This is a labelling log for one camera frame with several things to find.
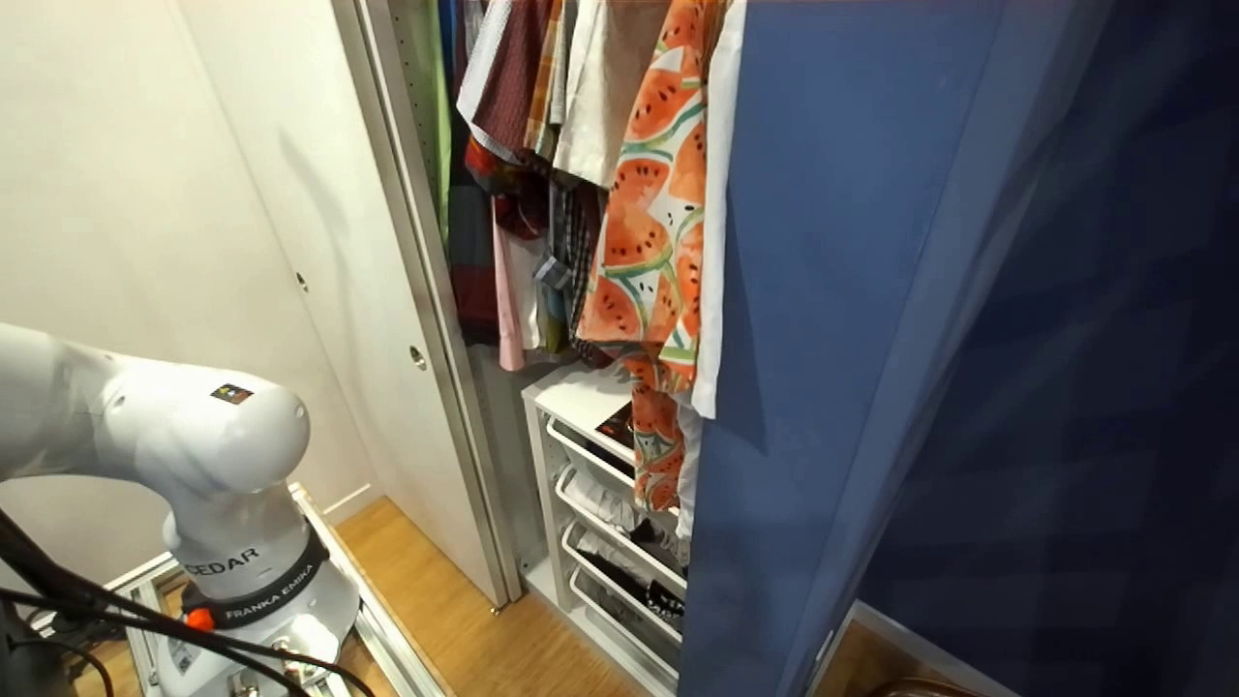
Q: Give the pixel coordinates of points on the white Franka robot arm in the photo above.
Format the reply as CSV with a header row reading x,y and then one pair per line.
x,y
195,439

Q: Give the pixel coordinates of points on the black flat item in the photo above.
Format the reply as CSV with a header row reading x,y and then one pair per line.
x,y
616,429

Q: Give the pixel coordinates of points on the dark patterned garment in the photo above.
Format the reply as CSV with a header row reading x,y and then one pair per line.
x,y
568,257

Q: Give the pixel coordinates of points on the watermelon print shirt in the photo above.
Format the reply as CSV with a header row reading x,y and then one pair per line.
x,y
646,247

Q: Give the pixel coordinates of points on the pink hanging garment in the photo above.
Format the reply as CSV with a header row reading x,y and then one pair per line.
x,y
513,312

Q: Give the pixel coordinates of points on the white long garment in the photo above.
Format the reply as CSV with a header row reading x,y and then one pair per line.
x,y
713,257

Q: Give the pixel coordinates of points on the white folded item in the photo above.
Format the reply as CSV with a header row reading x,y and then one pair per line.
x,y
602,498

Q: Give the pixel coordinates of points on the dark plaid garment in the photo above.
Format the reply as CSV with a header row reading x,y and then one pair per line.
x,y
474,272

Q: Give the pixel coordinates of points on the blue hanging fabric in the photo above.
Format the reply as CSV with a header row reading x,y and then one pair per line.
x,y
825,321

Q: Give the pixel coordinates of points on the black folded item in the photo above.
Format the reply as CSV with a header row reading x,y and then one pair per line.
x,y
633,583

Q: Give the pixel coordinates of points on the cream hanging garment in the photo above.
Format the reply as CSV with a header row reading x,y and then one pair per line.
x,y
607,92

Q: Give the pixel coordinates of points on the maroon hanging shirt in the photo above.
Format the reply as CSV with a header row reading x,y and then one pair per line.
x,y
510,92

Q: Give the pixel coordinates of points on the green hanging garment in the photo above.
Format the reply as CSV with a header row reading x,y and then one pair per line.
x,y
433,102

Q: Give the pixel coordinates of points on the white sliding closet door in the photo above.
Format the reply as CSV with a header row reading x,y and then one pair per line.
x,y
323,257

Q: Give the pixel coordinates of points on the robot mounting platform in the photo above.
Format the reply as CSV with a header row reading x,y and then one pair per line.
x,y
389,631

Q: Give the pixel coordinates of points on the dark blue curtain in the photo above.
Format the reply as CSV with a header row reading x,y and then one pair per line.
x,y
1109,452

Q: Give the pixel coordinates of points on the black stand pole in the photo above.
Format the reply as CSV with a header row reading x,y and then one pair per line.
x,y
44,562

